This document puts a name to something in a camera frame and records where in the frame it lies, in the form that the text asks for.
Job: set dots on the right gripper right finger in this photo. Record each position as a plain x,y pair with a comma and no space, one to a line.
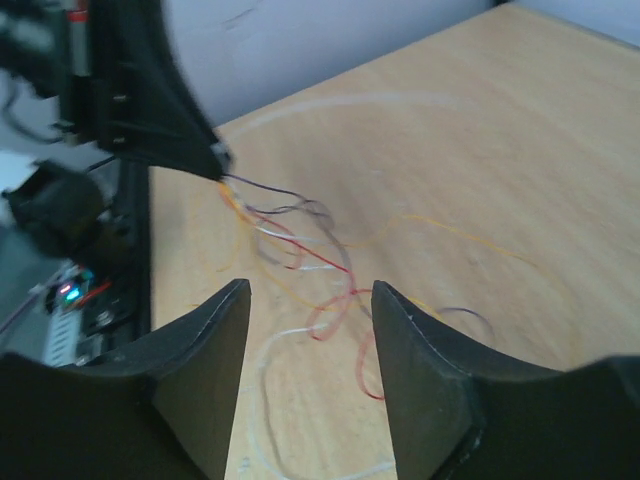
458,409

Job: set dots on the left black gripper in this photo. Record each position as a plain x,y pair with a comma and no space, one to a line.
118,86

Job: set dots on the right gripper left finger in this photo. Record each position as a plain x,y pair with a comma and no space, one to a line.
161,407

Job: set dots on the left green circuit board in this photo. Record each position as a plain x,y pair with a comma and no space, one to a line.
73,288

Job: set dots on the black aluminium frame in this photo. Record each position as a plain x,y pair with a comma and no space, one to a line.
116,310

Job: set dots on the light blue slotted cable duct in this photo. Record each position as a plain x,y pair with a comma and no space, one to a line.
62,338

